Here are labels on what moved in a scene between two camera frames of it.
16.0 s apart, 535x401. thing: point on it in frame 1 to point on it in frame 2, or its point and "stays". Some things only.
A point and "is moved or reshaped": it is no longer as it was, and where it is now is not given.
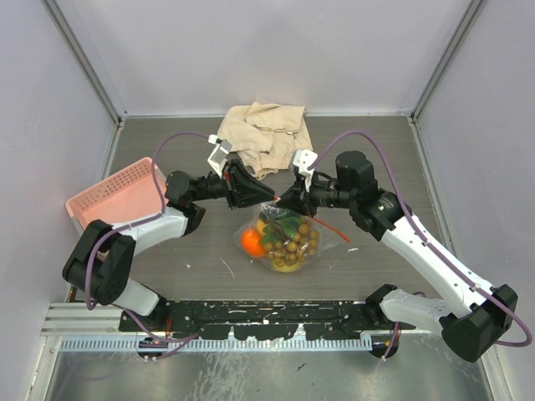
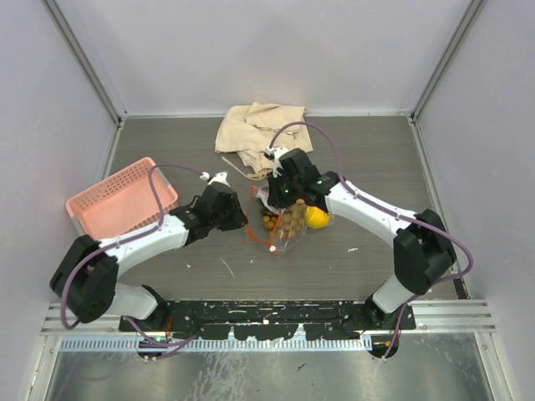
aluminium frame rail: (76, 319) stays
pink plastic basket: (129, 195) stays
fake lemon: (260, 225) to (317, 218)
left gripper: (239, 196) to (237, 218)
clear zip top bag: (285, 240) is moved or reshaped
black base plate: (263, 319) stays
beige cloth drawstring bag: (264, 137) stays
